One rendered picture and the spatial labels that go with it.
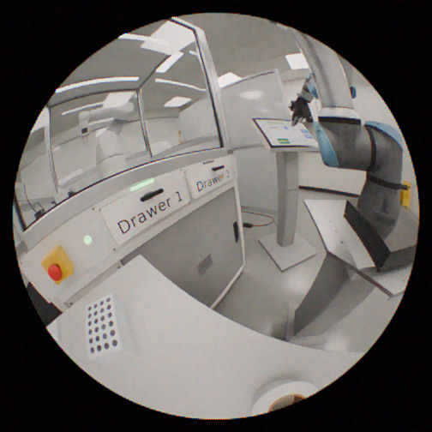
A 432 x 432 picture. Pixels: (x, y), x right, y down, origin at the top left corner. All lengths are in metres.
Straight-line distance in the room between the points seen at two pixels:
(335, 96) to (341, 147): 0.11
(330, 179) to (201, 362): 3.16
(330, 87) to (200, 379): 0.52
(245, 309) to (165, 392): 0.90
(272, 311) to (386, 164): 0.99
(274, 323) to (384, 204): 0.89
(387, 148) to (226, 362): 0.47
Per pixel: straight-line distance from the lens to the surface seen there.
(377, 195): 0.41
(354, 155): 0.35
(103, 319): 0.30
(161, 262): 0.52
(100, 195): 0.39
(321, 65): 0.37
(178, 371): 0.23
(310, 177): 3.14
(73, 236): 0.41
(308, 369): 0.23
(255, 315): 1.03
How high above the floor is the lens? 0.97
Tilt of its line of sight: 26 degrees down
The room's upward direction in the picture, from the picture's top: 12 degrees counter-clockwise
